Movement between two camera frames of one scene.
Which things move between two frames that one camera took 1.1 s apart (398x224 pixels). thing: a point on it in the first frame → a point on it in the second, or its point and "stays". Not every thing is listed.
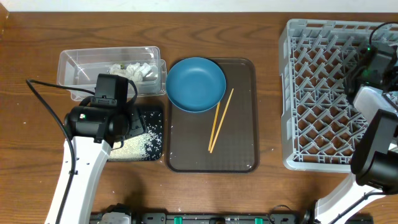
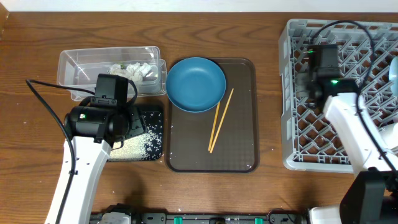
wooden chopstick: [221, 121] stays
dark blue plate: [196, 84] stays
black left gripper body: [130, 124] stays
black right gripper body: [389, 81] → [308, 81]
